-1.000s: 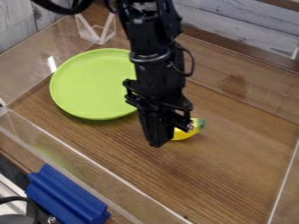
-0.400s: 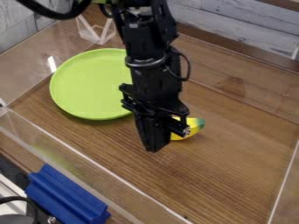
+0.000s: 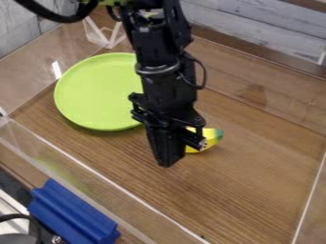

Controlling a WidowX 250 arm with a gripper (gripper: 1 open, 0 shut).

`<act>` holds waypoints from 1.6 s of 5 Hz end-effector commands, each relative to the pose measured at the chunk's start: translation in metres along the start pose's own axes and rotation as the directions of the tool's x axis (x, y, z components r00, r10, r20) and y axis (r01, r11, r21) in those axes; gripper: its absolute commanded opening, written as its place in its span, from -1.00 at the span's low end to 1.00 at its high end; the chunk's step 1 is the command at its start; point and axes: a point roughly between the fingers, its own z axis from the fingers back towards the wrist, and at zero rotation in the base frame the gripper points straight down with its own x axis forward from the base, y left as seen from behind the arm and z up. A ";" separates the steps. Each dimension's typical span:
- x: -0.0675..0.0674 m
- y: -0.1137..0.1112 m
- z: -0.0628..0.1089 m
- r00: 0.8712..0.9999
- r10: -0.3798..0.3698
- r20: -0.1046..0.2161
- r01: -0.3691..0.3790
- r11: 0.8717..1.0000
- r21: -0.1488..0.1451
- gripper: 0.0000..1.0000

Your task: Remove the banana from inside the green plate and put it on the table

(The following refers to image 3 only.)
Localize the black cable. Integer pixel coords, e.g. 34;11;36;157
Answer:
0;213;42;244

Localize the yellow toy banana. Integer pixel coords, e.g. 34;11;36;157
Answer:
186;128;225;153

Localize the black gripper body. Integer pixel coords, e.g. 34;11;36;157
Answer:
129;60;205;150

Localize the blue plastic clamp block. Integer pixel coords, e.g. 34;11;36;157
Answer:
28;178;122;244

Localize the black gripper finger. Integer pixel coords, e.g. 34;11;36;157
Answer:
146;126;186;168

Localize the clear acrylic corner bracket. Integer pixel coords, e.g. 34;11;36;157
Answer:
83;17;126;50

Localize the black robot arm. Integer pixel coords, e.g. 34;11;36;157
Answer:
106;0;206;168

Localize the green plate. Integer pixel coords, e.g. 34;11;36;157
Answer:
54;52;143;132

